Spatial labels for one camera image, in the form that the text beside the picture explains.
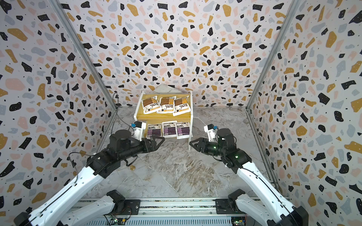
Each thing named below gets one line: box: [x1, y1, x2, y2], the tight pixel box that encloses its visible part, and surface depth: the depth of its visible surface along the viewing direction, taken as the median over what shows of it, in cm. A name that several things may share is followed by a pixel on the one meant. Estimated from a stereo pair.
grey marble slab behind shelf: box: [153, 83, 183, 94], surface depth 106 cm
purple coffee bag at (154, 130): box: [146, 123, 163, 139], surface depth 87 cm
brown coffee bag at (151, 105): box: [141, 95, 162, 115], surface depth 75 cm
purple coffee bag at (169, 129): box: [161, 120, 178, 138], surface depth 88 cm
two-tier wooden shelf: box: [133, 90, 194, 151], surface depth 74 cm
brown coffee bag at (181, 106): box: [172, 95, 191, 117], surface depth 74 cm
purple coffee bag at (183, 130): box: [175, 121, 194, 140], surface depth 87 cm
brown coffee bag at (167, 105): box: [156, 95, 177, 114], surface depth 76 cm
